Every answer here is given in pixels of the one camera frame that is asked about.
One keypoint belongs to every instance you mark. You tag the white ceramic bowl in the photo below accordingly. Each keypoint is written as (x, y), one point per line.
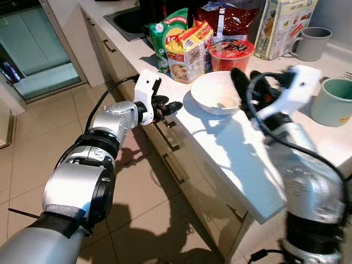
(212, 91)

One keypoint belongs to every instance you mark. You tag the mint green mug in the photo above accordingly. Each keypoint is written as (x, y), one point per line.
(330, 107)

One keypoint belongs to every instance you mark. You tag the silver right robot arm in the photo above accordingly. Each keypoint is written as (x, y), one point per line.
(308, 187)

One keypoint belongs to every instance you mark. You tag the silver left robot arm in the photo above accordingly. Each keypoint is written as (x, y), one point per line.
(77, 187)

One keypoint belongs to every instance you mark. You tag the red instant noodle cup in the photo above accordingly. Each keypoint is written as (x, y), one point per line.
(231, 55)

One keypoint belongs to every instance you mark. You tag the yellow instant noodle pack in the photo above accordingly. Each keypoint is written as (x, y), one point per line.
(190, 60)

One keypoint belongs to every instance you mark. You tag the white printed cereal bag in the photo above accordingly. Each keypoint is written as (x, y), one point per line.
(283, 27)

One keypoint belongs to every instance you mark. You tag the dark red food bag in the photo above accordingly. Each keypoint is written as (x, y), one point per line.
(236, 22)

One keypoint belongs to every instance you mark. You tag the grey mug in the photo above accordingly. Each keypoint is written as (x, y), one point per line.
(313, 44)

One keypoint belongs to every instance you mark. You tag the green snack bag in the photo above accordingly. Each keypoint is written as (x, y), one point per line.
(162, 30)

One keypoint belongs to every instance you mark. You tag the white kitchen counter cabinet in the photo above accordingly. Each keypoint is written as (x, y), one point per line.
(198, 181)

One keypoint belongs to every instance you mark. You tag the silver metal fork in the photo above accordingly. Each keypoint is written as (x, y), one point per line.
(347, 76)

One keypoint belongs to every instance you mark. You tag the steel kitchen sink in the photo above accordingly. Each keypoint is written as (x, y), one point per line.
(129, 22)

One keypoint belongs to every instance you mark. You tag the teal glass door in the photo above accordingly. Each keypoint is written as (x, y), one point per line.
(41, 49)

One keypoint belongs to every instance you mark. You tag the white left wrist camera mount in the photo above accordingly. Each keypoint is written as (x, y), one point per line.
(144, 88)

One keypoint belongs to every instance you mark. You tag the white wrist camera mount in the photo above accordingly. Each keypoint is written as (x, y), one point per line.
(144, 88)
(294, 91)

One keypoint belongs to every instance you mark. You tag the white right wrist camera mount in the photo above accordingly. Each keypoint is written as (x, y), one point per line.
(294, 91)

